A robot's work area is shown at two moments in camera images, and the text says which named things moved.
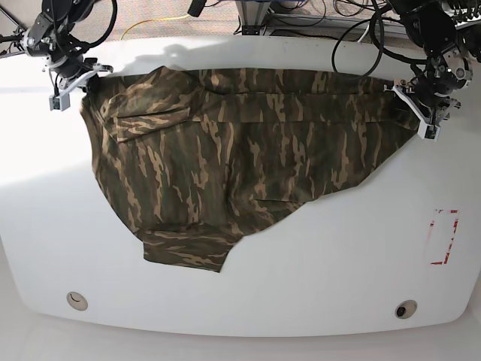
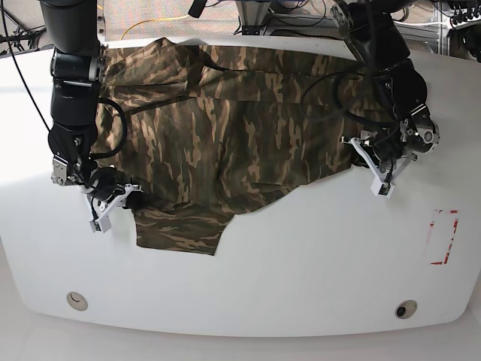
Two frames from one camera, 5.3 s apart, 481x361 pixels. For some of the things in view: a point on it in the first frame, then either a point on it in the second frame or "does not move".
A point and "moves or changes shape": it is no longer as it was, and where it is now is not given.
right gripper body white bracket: x=429 y=131 -> x=378 y=186
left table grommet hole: x=77 y=301 does not move
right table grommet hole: x=406 y=309 does not move
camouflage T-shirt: x=204 y=158 moves or changes shape
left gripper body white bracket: x=62 y=101 -> x=135 y=200
